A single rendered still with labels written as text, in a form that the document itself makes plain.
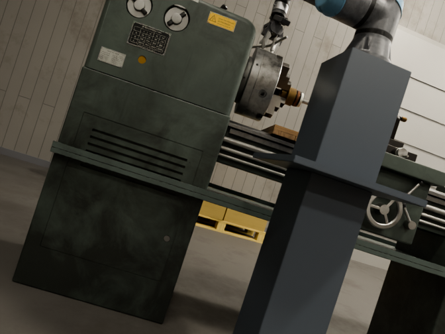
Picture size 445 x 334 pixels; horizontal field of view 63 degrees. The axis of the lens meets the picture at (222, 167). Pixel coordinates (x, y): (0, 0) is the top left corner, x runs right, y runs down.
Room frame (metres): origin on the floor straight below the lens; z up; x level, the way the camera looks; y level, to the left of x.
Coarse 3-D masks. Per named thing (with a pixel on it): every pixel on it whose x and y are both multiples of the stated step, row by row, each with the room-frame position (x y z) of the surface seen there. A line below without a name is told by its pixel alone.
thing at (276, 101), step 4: (276, 96) 1.66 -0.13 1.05; (272, 100) 1.65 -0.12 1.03; (276, 100) 1.65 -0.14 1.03; (280, 100) 1.66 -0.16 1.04; (284, 100) 1.66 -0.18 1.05; (272, 104) 1.64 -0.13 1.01; (276, 104) 1.65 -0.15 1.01; (280, 104) 1.67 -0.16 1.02; (268, 108) 1.63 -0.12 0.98; (272, 108) 1.64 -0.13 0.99; (276, 108) 1.65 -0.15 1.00; (268, 112) 1.63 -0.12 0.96; (272, 112) 1.63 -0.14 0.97; (256, 116) 1.65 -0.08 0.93; (260, 116) 1.64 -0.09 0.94; (264, 116) 1.66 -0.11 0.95; (268, 116) 1.65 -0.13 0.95
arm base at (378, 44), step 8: (360, 32) 1.10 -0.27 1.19; (368, 32) 1.08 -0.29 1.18; (376, 32) 1.07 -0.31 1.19; (384, 32) 1.07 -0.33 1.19; (352, 40) 1.12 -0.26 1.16; (360, 40) 1.08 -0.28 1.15; (368, 40) 1.07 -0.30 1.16; (376, 40) 1.07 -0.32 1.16; (384, 40) 1.07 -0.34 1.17; (392, 40) 1.10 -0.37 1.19; (360, 48) 1.08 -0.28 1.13; (368, 48) 1.06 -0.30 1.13; (376, 48) 1.06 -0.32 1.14; (384, 48) 1.07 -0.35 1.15; (376, 56) 1.05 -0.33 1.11; (384, 56) 1.06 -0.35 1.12
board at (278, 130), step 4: (268, 128) 1.65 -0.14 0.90; (272, 128) 1.55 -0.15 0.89; (276, 128) 1.51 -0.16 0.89; (280, 128) 1.52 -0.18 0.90; (284, 128) 1.52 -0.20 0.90; (268, 132) 1.61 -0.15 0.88; (272, 132) 1.52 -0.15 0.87; (276, 132) 1.51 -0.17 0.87; (280, 132) 1.52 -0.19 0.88; (284, 132) 1.52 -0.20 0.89; (288, 132) 1.52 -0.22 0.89; (292, 132) 1.52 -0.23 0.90; (296, 132) 1.52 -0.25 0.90; (280, 136) 1.52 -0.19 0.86; (284, 136) 1.52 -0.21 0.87; (288, 136) 1.52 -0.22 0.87; (292, 136) 1.52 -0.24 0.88; (296, 136) 1.52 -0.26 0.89; (292, 140) 1.56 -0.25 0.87
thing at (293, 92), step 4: (292, 88) 1.67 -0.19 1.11; (280, 92) 1.72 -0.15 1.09; (284, 92) 1.66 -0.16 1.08; (288, 92) 1.66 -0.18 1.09; (292, 92) 1.66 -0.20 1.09; (296, 92) 1.66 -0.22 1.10; (300, 92) 1.67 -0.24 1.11; (280, 96) 1.67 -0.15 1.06; (284, 96) 1.67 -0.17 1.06; (288, 96) 1.65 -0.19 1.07; (292, 96) 1.66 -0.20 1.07; (296, 96) 1.66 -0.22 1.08; (300, 96) 1.66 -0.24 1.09; (288, 100) 1.67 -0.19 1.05; (292, 100) 1.66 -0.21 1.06; (296, 100) 1.67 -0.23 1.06; (284, 104) 1.69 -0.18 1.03; (288, 104) 1.69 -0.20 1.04; (292, 104) 1.69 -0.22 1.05; (296, 104) 1.68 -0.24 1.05
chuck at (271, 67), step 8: (264, 56) 1.56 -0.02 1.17; (272, 56) 1.57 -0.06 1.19; (280, 56) 1.61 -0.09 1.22; (264, 64) 1.54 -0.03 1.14; (272, 64) 1.54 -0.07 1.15; (280, 64) 1.55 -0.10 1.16; (264, 72) 1.53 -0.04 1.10; (272, 72) 1.53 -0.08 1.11; (280, 72) 1.54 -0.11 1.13; (256, 80) 1.53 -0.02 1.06; (264, 80) 1.53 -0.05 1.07; (272, 80) 1.53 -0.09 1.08; (256, 88) 1.53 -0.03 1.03; (264, 88) 1.53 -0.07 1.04; (272, 88) 1.53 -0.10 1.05; (256, 96) 1.55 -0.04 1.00; (272, 96) 1.55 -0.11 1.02; (248, 104) 1.58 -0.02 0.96; (256, 104) 1.57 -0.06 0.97; (264, 104) 1.57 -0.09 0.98; (248, 112) 1.62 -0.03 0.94; (256, 112) 1.61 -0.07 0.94; (264, 112) 1.60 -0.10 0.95; (256, 120) 1.69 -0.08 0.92
